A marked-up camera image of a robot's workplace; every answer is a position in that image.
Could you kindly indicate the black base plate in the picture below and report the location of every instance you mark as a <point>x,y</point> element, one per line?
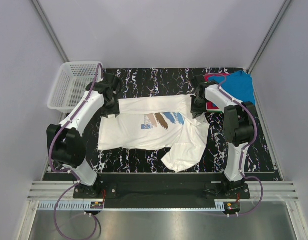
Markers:
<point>207,185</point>

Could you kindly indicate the small circuit board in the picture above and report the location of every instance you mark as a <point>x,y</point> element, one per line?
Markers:
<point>230,206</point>
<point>97,205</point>

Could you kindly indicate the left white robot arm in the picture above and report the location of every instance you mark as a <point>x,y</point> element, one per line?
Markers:
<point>64,141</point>

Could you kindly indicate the green folded t shirt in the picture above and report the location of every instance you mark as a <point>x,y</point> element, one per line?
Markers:
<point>216,111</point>

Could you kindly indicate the left small circuit board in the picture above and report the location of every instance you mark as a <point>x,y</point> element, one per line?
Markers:
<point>97,205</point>

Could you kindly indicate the white slotted cable duct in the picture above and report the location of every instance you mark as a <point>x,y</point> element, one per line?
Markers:
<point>110,205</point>

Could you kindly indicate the right small circuit board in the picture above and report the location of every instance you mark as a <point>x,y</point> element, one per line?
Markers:
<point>230,206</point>

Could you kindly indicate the blue folded t shirt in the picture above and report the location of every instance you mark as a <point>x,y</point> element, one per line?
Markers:
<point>237,84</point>

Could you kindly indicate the white printed t shirt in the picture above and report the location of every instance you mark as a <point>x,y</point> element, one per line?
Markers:
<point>154,123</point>

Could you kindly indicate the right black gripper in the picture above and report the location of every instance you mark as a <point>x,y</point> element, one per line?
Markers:
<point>195,110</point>

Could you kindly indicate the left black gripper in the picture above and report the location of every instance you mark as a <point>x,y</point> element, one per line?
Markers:
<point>111,110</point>

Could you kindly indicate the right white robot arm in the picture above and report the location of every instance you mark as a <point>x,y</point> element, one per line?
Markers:
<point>239,126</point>

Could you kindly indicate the aluminium rail profile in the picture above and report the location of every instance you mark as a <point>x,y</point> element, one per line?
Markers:
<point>272,190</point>

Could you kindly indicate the white plastic basket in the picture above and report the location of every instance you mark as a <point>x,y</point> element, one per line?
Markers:
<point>70,84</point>

